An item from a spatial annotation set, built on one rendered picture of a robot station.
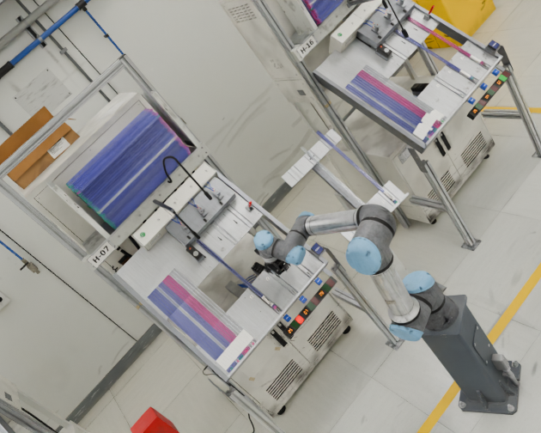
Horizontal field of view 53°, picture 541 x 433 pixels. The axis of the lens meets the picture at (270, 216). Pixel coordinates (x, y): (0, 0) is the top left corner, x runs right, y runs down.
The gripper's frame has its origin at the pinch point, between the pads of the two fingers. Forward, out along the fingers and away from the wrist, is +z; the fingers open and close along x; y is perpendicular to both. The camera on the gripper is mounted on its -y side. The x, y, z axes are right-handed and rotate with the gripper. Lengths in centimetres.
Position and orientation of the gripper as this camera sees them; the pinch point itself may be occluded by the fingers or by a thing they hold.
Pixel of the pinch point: (276, 271)
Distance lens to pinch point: 233.5
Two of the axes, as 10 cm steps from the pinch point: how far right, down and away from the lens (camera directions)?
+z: 2.2, 4.7, 8.5
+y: 7.2, 5.1, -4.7
